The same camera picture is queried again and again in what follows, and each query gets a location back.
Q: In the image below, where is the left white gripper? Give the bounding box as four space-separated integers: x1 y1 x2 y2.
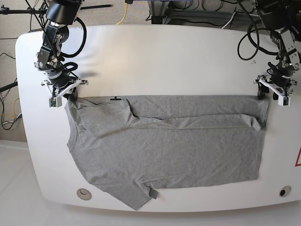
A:
254 75 297 106

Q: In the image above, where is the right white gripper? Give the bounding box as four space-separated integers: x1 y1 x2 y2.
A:
41 79 88 107

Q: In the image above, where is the grey T-shirt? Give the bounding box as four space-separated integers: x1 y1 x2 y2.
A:
65 96 269 210

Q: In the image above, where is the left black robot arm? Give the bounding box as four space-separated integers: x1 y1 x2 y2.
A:
237 0 301 106

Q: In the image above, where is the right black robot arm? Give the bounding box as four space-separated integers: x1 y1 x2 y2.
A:
35 0 88 107

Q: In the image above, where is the black tripod stand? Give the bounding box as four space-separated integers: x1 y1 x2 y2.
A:
0 0 50 31

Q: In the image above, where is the left table grommet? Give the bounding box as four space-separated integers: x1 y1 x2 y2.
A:
77 188 92 201

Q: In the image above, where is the table grommet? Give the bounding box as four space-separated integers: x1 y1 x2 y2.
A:
77 188 92 201
279 186 292 197

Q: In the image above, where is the right table grommet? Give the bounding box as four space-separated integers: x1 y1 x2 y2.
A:
279 186 292 197

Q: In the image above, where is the white cable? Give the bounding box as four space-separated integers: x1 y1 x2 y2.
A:
221 10 237 30

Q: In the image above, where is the yellow cable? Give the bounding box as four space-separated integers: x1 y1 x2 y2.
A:
116 0 132 25

